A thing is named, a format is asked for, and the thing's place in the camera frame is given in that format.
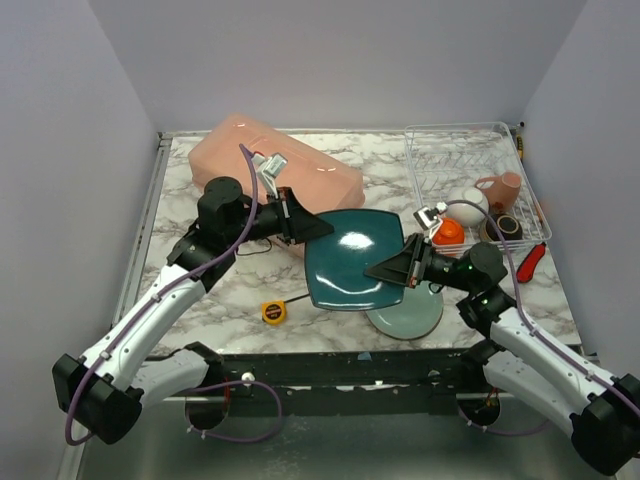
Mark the light green round plate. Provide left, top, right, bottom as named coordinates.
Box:
left=366, top=284, right=444, bottom=341

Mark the orange bowl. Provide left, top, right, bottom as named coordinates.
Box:
left=432, top=218, right=465, bottom=257

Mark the teal square plate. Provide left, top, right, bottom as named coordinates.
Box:
left=304, top=208, right=404, bottom=312

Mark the white bowl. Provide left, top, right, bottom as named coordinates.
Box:
left=446, top=186, right=489, bottom=228

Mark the brown beige bowl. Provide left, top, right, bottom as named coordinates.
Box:
left=479, top=213, right=523, bottom=242

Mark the pink grey mug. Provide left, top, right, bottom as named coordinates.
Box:
left=474, top=171, right=522, bottom=213

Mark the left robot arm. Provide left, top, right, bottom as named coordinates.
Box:
left=52, top=177, right=334, bottom=446

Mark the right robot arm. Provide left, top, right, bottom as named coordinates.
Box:
left=365, top=234, right=639, bottom=476

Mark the pink translucent storage box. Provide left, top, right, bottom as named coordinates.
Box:
left=187, top=113, right=366, bottom=246

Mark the yellow tape measure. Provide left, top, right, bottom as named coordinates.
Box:
left=261, top=293, right=309, bottom=326

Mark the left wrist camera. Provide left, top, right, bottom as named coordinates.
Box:
left=251, top=151, right=288, bottom=197

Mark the white wire dish rack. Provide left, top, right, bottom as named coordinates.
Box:
left=404, top=122, right=552, bottom=251

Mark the red handled tool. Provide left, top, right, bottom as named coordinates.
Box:
left=516, top=242, right=547, bottom=284

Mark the black mounting rail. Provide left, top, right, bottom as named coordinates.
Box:
left=186, top=340, right=502, bottom=416

